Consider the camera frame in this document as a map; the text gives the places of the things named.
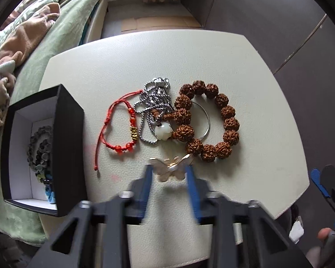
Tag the thin silver bangle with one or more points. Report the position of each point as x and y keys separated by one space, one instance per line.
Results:
x=208 y=122

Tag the white jade pendant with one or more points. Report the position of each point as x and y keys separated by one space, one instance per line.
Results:
x=163 y=131

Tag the person's right hand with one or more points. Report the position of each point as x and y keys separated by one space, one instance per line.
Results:
x=323 y=234

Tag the gold butterfly hair clip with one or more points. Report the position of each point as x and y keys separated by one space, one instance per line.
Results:
x=170 y=169

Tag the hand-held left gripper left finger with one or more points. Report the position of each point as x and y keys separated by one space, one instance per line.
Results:
x=145 y=185

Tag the brown fleece blanket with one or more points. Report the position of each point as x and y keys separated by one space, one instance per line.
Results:
x=19 y=39

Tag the flat cardboard sheet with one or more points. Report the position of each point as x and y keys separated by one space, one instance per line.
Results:
x=160 y=23

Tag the dark wardrobe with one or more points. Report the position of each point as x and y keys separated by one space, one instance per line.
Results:
x=256 y=16

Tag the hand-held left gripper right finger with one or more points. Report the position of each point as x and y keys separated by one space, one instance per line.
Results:
x=192 y=189

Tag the white paper tag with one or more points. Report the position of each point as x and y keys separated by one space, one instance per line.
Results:
x=296 y=231

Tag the black jewelry box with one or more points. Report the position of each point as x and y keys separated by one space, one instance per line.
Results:
x=69 y=145

